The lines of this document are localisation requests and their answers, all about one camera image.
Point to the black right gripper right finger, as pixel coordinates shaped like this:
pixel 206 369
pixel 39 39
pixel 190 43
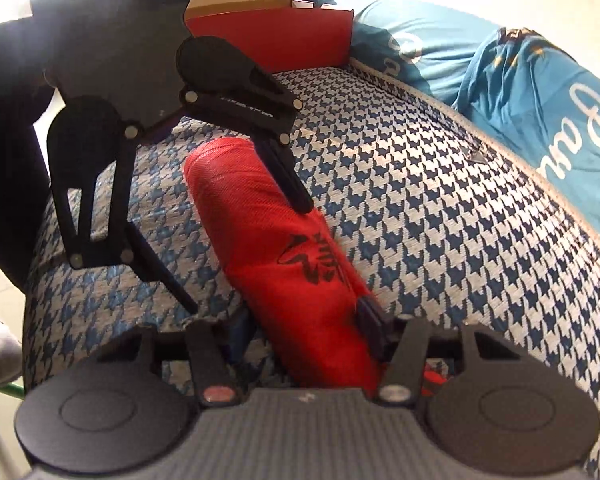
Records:
pixel 485 401

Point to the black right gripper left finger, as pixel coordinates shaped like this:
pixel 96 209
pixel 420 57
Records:
pixel 134 399

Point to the red Kappa shoe box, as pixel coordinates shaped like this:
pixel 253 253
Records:
pixel 279 35

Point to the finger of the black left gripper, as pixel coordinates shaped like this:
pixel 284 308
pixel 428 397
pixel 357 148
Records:
pixel 225 88
pixel 87 136

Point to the red non-woven shopping bag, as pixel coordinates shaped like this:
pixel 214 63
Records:
pixel 291 273

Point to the blue printed quilt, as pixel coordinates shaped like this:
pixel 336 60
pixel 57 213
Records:
pixel 512 83

